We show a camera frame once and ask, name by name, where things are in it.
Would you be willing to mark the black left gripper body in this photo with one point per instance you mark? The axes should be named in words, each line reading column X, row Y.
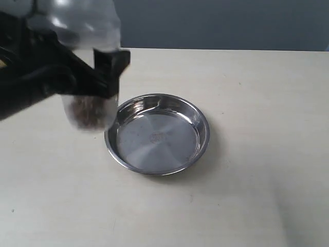
column 32, row 68

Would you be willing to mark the clear plastic shaker bottle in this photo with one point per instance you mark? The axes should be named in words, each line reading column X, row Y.
column 82, row 26

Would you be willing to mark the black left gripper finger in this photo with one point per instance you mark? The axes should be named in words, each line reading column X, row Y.
column 102, row 80

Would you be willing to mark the round steel tray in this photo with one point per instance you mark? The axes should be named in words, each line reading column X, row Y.
column 158, row 134

